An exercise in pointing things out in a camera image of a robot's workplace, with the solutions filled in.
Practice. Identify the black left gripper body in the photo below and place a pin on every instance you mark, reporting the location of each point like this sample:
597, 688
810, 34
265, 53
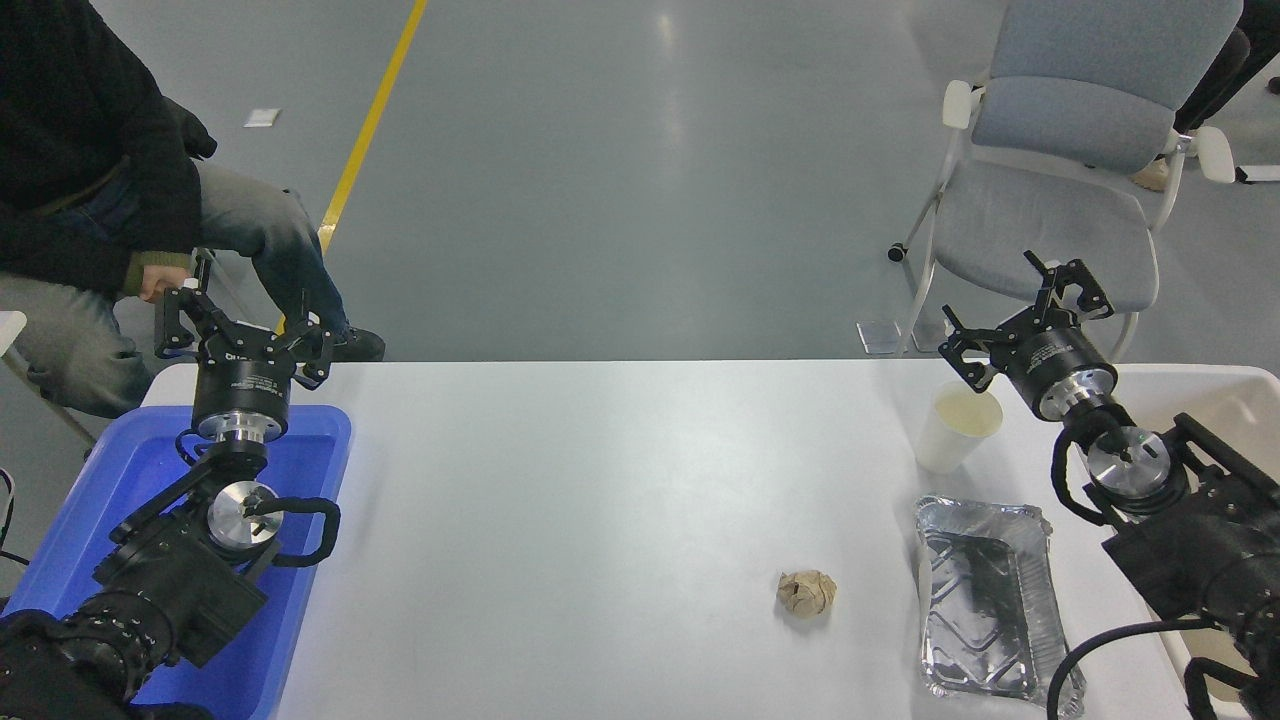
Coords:
240, 385

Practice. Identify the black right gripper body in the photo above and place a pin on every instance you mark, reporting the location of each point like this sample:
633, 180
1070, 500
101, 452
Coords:
1050, 358

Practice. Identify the white paper cup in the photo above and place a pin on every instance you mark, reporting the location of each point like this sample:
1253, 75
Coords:
945, 440

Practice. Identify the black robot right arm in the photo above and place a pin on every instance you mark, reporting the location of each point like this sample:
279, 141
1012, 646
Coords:
1200, 540

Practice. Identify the person's hand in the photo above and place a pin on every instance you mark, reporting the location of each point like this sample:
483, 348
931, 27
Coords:
162, 278

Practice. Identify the clear floor plate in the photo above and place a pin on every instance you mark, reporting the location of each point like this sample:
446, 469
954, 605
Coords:
880, 337
928, 338

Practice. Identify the blue plastic tray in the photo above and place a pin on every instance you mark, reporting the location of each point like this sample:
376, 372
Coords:
120, 470

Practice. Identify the black office chair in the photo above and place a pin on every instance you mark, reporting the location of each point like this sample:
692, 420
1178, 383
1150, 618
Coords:
195, 135

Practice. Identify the large pale bin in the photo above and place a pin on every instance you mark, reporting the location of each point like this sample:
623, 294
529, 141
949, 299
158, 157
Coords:
1235, 405

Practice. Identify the white paper scrap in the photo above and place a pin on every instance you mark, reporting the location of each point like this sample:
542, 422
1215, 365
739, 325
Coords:
262, 117

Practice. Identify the silver foil tray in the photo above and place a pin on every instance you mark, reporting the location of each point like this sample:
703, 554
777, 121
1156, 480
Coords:
985, 600

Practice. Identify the seated person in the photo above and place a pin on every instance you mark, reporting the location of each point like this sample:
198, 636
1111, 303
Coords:
60, 120

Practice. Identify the white floor object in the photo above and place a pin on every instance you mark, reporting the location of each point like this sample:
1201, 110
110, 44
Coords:
1260, 174

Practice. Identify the crumpled tan paper ball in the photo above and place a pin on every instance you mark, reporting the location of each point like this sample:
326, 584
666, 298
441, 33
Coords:
806, 593

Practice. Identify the standing person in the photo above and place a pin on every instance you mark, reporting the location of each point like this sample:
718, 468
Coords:
1225, 70

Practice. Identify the grey-blue chair white frame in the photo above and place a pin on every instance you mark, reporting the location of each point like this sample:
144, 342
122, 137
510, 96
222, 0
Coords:
1050, 210

